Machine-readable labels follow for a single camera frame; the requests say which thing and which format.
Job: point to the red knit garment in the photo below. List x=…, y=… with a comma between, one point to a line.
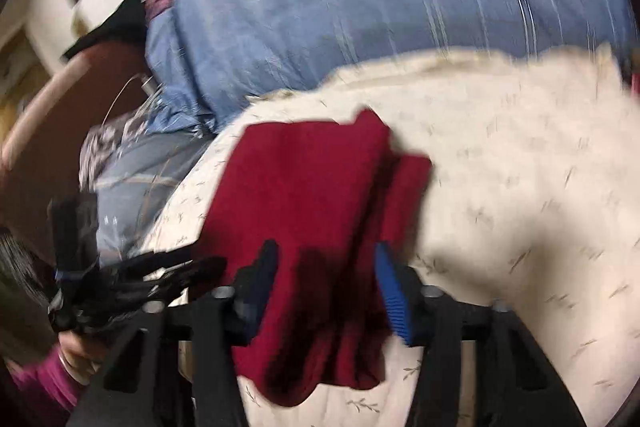
x=300, y=182

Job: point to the blue striped quilt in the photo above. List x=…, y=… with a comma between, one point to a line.
x=350, y=7

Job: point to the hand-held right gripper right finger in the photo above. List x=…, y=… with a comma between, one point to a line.
x=392, y=289

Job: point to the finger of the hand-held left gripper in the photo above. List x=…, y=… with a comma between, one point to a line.
x=190, y=274
x=150, y=258

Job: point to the white leaf-print bedsheet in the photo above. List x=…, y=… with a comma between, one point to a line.
x=500, y=157

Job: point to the person's left hand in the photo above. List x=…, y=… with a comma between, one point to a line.
x=75, y=357

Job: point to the brown wooden headboard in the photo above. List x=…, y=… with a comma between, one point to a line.
x=60, y=132

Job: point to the black cloth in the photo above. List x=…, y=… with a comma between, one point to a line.
x=120, y=29

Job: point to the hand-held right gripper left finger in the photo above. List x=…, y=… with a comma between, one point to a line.
x=264, y=269

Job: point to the grey patterned cloth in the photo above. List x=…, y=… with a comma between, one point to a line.
x=107, y=147

